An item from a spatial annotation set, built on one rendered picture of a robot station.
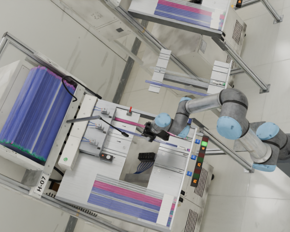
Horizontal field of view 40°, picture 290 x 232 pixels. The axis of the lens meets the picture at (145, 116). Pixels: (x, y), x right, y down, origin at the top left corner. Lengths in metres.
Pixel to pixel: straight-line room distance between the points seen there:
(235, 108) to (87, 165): 1.07
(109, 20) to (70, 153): 1.22
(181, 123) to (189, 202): 1.01
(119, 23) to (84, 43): 1.44
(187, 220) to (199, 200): 0.19
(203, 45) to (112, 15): 0.77
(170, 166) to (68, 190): 0.64
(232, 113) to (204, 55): 1.53
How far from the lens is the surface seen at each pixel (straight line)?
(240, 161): 3.01
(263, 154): 2.10
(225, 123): 1.80
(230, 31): 3.69
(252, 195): 3.04
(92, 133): 2.50
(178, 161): 2.50
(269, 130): 2.20
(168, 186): 2.45
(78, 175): 2.49
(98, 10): 3.16
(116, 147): 2.52
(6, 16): 4.16
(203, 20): 3.02
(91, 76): 4.54
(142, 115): 2.61
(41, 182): 2.39
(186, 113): 2.16
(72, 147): 2.47
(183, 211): 2.96
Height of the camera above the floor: 2.47
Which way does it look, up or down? 36 degrees down
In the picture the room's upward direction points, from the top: 54 degrees counter-clockwise
